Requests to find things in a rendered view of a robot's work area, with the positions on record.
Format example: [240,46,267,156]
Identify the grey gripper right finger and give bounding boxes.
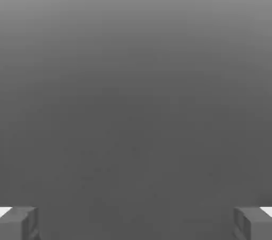
[232,205,272,240]

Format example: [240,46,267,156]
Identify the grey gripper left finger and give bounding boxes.
[0,205,40,240]

